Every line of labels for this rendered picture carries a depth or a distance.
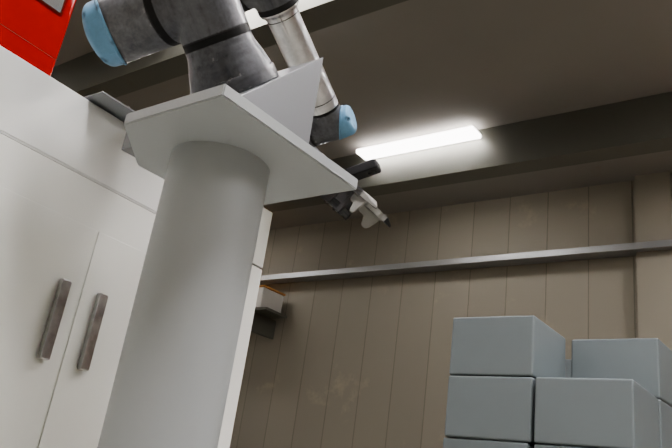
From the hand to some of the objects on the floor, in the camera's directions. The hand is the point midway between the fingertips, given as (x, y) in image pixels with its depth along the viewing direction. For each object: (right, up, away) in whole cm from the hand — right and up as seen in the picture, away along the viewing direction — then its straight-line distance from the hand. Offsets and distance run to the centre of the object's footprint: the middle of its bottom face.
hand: (386, 215), depth 178 cm
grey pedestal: (-33, -62, -97) cm, 120 cm away
